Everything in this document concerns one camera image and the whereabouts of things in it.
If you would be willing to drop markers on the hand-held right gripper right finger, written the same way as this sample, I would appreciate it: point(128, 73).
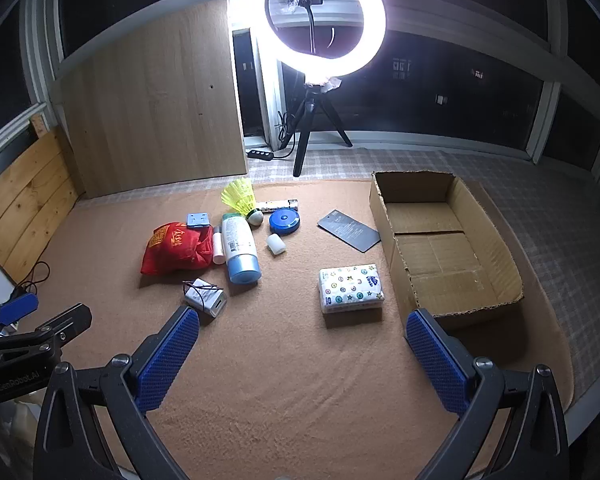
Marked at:
point(437, 360)

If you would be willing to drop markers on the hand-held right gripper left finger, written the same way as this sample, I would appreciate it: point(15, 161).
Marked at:
point(167, 360)

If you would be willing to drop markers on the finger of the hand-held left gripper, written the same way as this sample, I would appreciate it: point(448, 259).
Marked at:
point(17, 306)
point(60, 327)

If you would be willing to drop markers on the cardboard box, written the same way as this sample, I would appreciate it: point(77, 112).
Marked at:
point(445, 260)

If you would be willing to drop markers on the red cloth bag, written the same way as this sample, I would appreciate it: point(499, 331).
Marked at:
point(175, 252)

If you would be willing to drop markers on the small pink white bottle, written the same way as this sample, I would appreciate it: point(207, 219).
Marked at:
point(219, 250)

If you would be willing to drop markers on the yellow plastic shuttlecock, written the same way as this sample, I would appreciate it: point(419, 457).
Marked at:
point(237, 195)

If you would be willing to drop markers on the pine plank panel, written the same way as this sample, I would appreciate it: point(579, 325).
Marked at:
point(25, 200)

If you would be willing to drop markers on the patterned tissue pack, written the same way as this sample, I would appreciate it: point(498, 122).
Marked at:
point(350, 287)

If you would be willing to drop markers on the large white blue bottle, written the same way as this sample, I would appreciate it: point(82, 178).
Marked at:
point(240, 250)

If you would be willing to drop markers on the blue square plate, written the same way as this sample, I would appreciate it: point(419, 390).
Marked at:
point(199, 220)

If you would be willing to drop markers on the black flat card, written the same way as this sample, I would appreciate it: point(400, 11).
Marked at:
point(352, 232)

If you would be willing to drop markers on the small white cap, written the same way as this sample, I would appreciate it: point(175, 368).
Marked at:
point(276, 244)

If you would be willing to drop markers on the blue round case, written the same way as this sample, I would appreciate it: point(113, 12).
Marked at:
point(285, 221)

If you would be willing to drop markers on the plaid bed sheet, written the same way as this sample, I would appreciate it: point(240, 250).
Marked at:
point(555, 220)

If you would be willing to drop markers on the thin white tube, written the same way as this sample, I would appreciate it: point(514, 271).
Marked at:
point(280, 205)

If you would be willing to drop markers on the light wooden board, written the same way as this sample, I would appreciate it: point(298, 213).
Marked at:
point(155, 100)

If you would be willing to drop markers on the white wall charger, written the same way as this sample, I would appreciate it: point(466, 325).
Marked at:
point(207, 300)

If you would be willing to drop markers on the black inline switch controller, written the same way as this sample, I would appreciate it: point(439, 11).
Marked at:
point(260, 154)

